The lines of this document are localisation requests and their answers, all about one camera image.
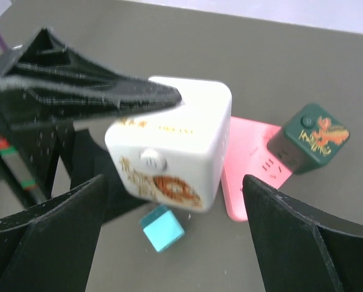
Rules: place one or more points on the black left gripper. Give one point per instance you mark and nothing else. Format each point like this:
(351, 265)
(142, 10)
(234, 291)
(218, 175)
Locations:
(45, 82)

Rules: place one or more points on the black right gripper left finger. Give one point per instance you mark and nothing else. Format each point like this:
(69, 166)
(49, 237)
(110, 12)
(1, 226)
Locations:
(50, 246)

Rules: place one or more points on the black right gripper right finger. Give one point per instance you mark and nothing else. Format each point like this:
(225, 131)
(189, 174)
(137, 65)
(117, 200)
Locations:
(299, 247)

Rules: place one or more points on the pink triangular power strip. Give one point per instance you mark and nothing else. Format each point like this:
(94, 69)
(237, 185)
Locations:
(247, 154)

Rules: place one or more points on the white tiger cube adapter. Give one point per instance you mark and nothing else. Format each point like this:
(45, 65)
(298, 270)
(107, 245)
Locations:
(175, 156)

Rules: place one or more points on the dark green cube adapter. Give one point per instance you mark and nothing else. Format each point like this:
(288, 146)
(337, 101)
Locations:
(309, 140)

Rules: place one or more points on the teal cube charger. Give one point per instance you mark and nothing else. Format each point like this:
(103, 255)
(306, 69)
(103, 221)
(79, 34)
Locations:
(161, 228)

